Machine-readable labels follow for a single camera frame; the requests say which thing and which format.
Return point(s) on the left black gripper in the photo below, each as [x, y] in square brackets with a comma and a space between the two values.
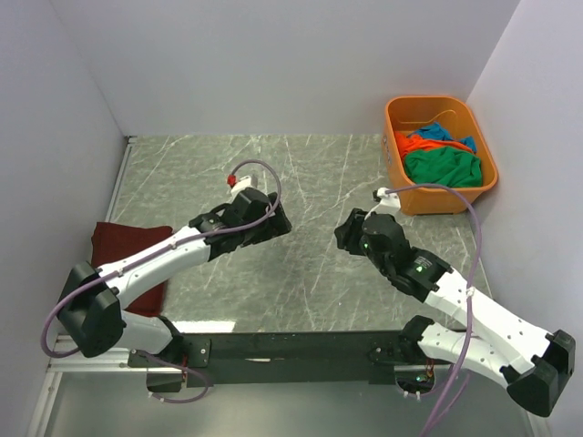
[273, 226]

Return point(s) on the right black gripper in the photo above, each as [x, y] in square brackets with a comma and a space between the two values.
[346, 234]

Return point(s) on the dark maroon t shirt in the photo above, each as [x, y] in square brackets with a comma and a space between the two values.
[113, 242]

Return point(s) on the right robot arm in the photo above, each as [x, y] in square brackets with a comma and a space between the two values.
[532, 364]

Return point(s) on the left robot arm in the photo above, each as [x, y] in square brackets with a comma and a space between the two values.
[94, 304]

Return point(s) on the orange t shirt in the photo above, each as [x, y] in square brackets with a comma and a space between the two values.
[407, 145]

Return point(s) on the green t shirt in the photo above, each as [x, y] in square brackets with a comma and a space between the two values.
[445, 166]

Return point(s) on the blue t shirt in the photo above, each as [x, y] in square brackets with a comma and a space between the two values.
[438, 133]

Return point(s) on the orange plastic basket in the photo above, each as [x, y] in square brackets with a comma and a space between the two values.
[408, 113]

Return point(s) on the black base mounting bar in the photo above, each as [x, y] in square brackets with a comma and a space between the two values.
[286, 357]

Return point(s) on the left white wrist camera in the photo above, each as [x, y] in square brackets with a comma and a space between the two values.
[237, 184]

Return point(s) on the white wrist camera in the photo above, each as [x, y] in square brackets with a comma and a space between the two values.
[237, 184]
[387, 202]

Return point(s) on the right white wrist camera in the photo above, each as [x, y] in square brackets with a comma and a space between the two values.
[387, 202]

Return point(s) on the aluminium frame rail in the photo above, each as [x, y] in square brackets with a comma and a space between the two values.
[114, 360]

